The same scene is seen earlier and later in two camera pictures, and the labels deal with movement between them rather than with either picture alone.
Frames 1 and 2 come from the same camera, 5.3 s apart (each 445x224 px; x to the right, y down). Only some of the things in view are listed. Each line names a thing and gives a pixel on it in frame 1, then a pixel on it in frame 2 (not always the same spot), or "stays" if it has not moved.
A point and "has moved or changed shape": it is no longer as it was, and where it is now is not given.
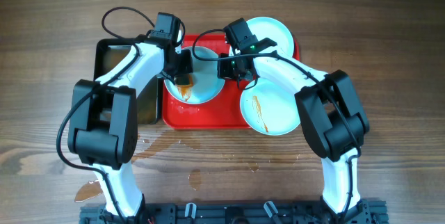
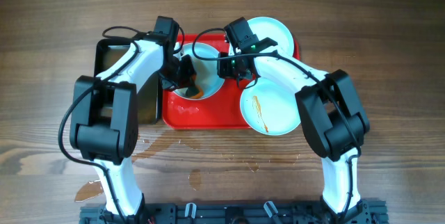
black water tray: x=110 y=53 stays
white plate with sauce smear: x=268 y=109 stays
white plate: x=265 y=27 stays
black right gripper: x=222 y=71 stays
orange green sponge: x=184 y=81 has moved or changed shape
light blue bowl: x=206 y=83 has moved or changed shape
